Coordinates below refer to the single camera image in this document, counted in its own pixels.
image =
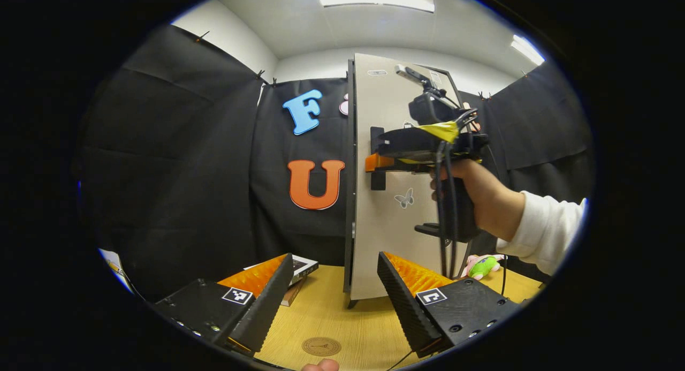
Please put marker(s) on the brown book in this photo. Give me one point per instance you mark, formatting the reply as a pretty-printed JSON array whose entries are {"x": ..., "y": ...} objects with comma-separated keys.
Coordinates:
[{"x": 293, "y": 295}]

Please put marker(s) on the white book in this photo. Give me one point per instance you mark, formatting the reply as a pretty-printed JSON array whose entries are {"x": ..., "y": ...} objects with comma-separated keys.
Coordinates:
[{"x": 304, "y": 266}]

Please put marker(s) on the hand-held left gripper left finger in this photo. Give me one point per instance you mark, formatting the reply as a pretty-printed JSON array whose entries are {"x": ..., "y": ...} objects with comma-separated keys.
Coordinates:
[{"x": 267, "y": 307}]

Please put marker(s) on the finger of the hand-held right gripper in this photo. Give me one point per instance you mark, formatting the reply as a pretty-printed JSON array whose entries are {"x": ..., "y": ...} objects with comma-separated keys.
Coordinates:
[{"x": 401, "y": 146}]

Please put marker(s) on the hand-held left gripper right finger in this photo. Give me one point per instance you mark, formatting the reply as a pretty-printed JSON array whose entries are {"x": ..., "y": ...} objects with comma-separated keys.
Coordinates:
[{"x": 404, "y": 307}]

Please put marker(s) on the beige cabinet door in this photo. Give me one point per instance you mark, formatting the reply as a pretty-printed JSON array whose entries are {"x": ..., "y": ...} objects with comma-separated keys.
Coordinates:
[{"x": 385, "y": 242}]

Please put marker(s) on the grey cabinet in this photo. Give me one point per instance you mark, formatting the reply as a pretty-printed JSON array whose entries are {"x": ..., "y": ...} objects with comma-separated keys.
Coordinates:
[{"x": 349, "y": 199}]

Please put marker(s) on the pink green plush toy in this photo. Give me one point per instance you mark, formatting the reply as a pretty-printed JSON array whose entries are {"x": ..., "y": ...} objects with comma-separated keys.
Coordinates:
[{"x": 484, "y": 266}]

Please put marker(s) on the small ceiling light panel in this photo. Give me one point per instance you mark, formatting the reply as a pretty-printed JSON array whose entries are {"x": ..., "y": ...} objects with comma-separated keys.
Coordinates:
[{"x": 527, "y": 50}]

